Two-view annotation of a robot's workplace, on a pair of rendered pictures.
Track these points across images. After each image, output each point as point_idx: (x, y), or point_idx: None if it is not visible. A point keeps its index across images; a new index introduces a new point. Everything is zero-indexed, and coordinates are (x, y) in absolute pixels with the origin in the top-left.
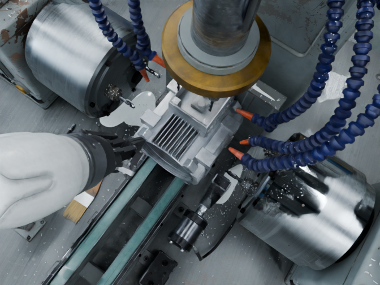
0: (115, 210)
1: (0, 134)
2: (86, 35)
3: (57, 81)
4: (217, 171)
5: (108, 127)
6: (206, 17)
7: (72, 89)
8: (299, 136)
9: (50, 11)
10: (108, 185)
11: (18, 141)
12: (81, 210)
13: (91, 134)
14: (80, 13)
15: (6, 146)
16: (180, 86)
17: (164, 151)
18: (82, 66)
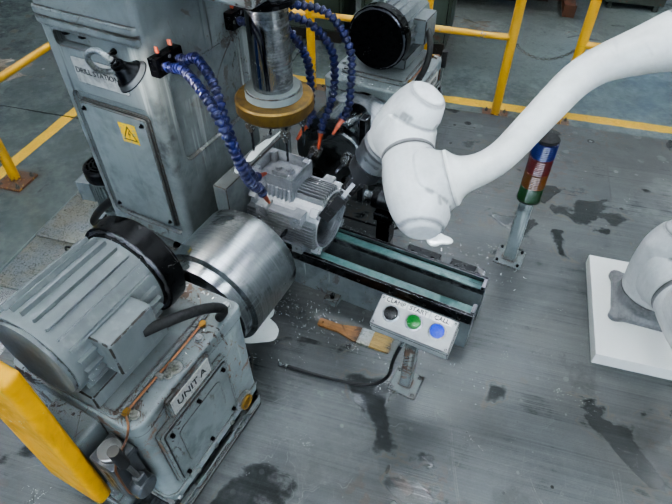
0: (378, 275)
1: (386, 117)
2: (231, 230)
3: (271, 274)
4: None
5: (279, 331)
6: (287, 57)
7: (280, 260)
8: None
9: (198, 267)
10: (346, 319)
11: (391, 97)
12: (378, 336)
13: (349, 166)
14: (203, 240)
15: (398, 91)
16: (263, 199)
17: (330, 196)
18: (262, 236)
